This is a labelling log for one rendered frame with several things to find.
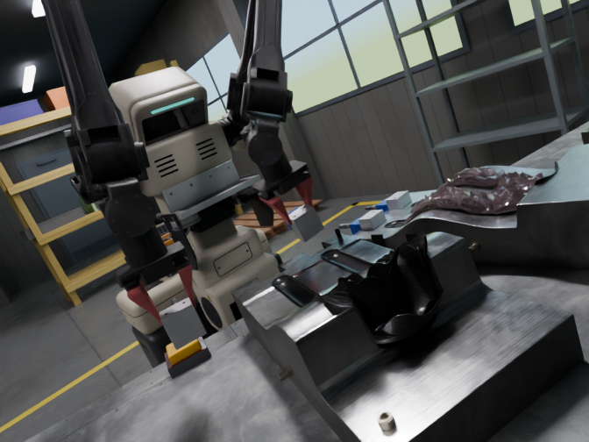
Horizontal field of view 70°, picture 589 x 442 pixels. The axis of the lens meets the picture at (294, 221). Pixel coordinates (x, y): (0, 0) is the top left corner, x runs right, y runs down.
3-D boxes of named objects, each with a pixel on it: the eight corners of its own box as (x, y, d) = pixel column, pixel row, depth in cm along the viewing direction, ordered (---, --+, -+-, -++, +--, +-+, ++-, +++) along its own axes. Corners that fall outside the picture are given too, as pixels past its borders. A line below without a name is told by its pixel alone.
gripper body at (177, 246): (190, 259, 61) (167, 213, 59) (122, 292, 58) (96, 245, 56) (184, 250, 67) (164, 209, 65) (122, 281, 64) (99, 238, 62)
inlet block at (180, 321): (167, 320, 74) (154, 295, 73) (194, 306, 76) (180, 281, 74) (176, 350, 62) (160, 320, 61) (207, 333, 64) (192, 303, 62)
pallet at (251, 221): (328, 207, 483) (324, 197, 481) (267, 244, 436) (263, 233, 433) (266, 210, 597) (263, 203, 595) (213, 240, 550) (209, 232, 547)
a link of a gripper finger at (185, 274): (211, 306, 63) (185, 252, 61) (166, 331, 61) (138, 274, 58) (203, 294, 69) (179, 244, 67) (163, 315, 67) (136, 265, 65)
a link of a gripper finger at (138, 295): (195, 315, 62) (168, 260, 60) (150, 339, 60) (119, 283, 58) (189, 302, 68) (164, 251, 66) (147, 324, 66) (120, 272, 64)
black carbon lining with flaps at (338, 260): (271, 293, 78) (251, 248, 76) (340, 254, 83) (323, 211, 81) (373, 372, 46) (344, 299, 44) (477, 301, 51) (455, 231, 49)
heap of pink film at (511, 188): (396, 229, 87) (385, 195, 85) (439, 195, 97) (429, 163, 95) (528, 224, 67) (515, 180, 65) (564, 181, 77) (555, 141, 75)
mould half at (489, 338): (248, 330, 84) (220, 271, 80) (352, 269, 92) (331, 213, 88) (401, 513, 38) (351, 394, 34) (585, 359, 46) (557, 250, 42)
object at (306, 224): (279, 227, 94) (267, 207, 92) (296, 215, 95) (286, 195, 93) (305, 242, 83) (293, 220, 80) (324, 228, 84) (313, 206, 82)
